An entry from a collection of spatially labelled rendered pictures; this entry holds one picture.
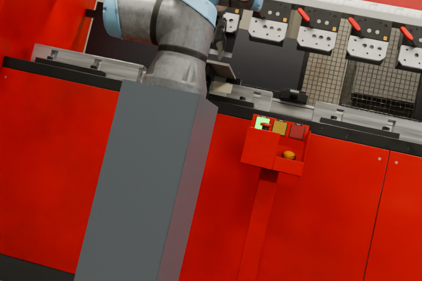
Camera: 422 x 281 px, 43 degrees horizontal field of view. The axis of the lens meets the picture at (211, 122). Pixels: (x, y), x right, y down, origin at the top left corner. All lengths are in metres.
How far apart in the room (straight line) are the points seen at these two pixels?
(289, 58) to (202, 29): 1.56
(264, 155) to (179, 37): 0.66
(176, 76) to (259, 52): 1.61
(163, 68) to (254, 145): 0.63
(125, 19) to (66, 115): 1.02
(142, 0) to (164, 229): 0.51
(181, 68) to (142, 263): 0.42
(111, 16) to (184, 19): 0.17
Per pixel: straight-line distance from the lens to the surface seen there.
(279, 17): 2.23
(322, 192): 2.03
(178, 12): 1.22
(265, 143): 1.73
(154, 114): 1.14
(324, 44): 2.20
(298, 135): 1.89
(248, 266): 1.80
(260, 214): 1.78
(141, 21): 1.24
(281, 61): 2.74
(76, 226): 2.19
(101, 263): 1.19
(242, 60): 2.75
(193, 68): 1.19
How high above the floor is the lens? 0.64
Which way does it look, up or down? 4 degrees up
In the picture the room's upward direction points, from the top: 13 degrees clockwise
